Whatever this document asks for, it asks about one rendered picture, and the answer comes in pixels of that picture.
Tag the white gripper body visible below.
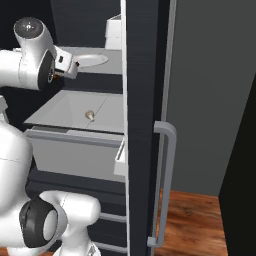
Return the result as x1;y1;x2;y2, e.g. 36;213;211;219
63;54;81;81

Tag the pale grey fridge shelf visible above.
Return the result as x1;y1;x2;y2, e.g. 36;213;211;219
23;89;125;135

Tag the beige chicken drumstick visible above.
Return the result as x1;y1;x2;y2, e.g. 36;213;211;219
84;110;96;123

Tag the dark fridge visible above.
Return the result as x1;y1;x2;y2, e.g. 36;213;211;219
0;0;128;256

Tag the dark fridge door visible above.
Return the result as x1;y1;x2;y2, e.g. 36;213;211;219
120;0;178;256

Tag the grey fridge drawer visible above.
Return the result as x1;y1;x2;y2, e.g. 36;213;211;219
23;128;126;184

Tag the white round plate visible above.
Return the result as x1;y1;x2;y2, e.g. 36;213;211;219
75;53;110;68

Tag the white box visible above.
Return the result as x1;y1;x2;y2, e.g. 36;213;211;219
104;13;123;51

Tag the white door bin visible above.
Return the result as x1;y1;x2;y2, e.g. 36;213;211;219
113;135;128;178

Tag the black cabinet side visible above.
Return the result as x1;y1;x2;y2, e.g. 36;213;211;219
218;74;256;256

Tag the grey fridge door handle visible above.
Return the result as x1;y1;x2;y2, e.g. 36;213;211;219
146;120;178;249

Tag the grey drawer rail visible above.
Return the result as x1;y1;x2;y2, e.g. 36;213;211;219
93;241;129;254
98;212;128;224

